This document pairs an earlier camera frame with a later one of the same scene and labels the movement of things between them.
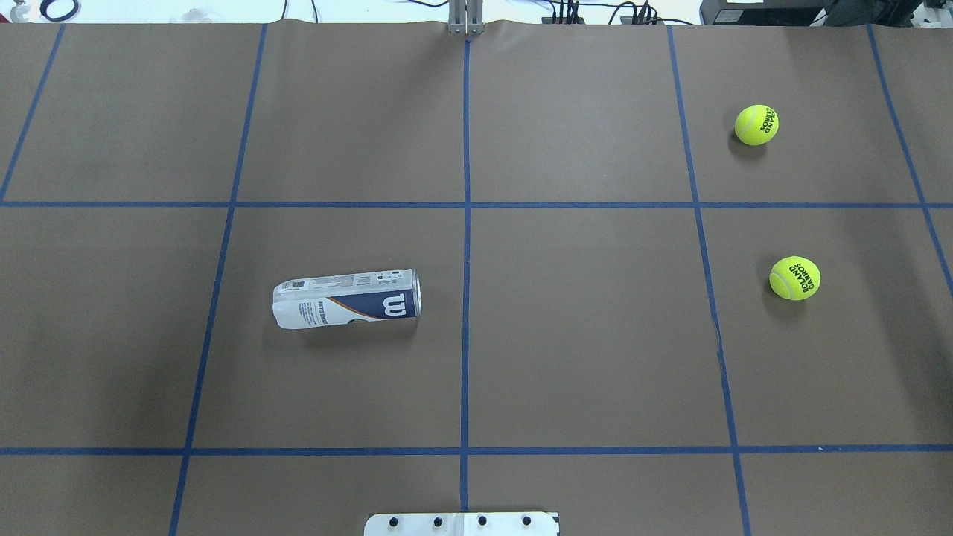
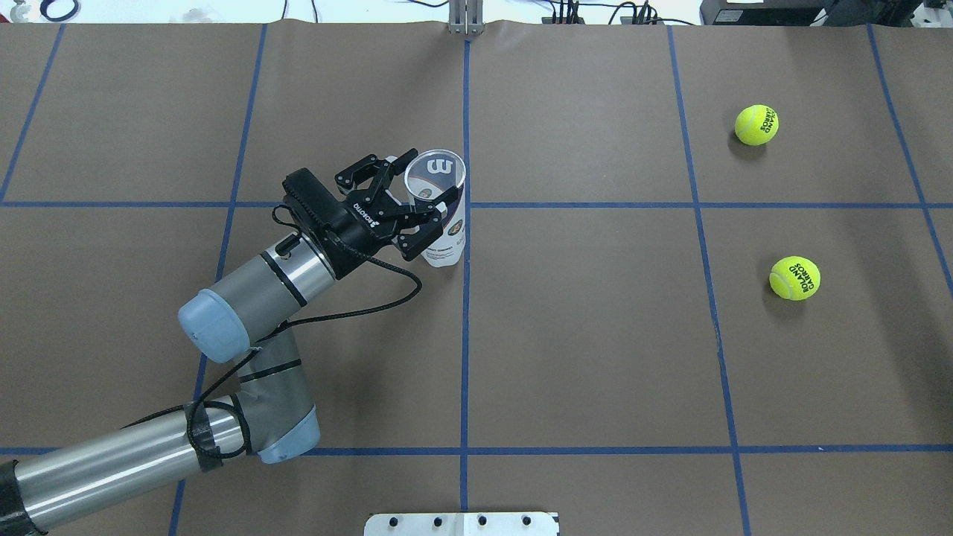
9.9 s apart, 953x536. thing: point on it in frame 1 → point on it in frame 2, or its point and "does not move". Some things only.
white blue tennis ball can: (333, 299) → (429, 176)
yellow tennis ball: (756, 124) does not move
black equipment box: (800, 13) does not move
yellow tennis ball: (795, 278) does not move
